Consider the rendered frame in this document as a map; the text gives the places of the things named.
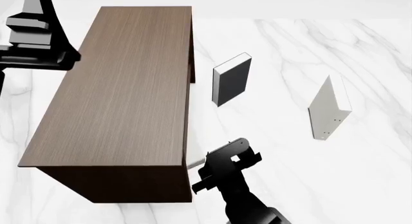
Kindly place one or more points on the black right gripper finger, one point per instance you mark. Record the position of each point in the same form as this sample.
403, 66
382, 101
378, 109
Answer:
255, 158
202, 185

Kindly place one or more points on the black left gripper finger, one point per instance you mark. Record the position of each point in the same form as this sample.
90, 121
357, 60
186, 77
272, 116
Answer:
48, 14

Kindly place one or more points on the brown wooden cabinet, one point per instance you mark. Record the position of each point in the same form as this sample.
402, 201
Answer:
122, 93

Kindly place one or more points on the white grey book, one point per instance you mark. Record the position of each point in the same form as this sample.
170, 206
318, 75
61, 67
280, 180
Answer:
325, 113

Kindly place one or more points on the black book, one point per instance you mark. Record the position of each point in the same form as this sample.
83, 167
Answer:
232, 82

